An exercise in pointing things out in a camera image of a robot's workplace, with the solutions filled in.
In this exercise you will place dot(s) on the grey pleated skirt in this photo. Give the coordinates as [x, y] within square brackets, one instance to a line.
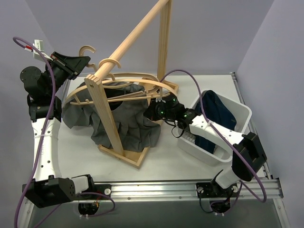
[135, 131]

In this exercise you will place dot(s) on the beige plastic hanger front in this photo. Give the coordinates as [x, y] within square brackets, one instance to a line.
[114, 77]

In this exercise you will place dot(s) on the white plastic basket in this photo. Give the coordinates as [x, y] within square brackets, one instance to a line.
[221, 136]

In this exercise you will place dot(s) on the wooden clothes rack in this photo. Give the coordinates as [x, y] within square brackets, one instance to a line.
[98, 93]

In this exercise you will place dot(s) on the dark blue denim skirt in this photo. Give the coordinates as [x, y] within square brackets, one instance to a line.
[215, 111]

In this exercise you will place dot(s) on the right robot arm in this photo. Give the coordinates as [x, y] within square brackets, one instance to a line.
[248, 155]

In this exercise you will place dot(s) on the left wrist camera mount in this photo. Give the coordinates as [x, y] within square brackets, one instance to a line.
[38, 44]

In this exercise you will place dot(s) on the beige plastic hanger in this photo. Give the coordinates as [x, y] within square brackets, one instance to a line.
[114, 77]
[151, 89]

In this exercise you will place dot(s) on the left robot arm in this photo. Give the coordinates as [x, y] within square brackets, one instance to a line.
[45, 110]

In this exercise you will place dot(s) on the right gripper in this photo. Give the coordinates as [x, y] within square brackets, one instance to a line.
[151, 111]

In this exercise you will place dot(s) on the aluminium mounting rail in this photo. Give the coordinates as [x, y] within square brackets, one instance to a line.
[190, 190]

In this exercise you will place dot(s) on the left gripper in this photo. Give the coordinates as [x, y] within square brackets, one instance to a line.
[65, 66]

